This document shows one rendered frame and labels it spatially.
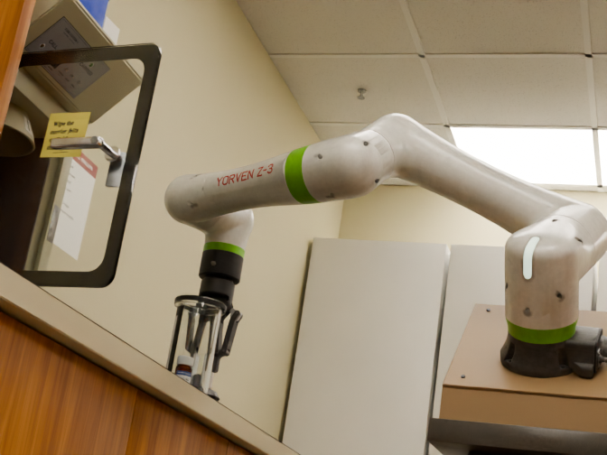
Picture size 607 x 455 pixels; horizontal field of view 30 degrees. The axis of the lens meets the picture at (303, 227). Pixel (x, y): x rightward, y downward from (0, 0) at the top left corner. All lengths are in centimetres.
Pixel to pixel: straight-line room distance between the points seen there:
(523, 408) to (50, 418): 83
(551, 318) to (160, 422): 70
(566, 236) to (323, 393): 291
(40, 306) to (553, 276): 91
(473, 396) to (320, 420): 280
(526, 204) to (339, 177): 36
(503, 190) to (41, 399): 100
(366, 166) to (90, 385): 70
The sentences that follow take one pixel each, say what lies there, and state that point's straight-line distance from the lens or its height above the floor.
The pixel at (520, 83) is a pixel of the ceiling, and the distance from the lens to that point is 448.
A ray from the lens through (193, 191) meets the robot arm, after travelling 237.
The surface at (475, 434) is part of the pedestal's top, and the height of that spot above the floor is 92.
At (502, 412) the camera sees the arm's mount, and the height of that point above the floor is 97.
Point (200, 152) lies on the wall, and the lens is 386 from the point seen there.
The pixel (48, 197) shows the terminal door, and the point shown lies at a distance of 178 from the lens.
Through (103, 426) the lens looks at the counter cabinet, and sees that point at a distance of 179.
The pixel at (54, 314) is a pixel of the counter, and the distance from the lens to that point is 156.
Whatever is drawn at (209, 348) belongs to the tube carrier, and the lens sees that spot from 230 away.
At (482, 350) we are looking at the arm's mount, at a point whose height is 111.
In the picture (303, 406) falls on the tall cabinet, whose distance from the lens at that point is 484.
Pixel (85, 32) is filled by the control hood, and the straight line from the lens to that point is 204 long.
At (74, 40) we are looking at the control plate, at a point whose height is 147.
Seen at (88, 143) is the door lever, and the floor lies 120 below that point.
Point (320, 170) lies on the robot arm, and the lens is 215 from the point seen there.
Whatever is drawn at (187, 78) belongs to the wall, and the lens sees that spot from 376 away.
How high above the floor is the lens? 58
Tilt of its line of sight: 19 degrees up
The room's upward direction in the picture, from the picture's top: 9 degrees clockwise
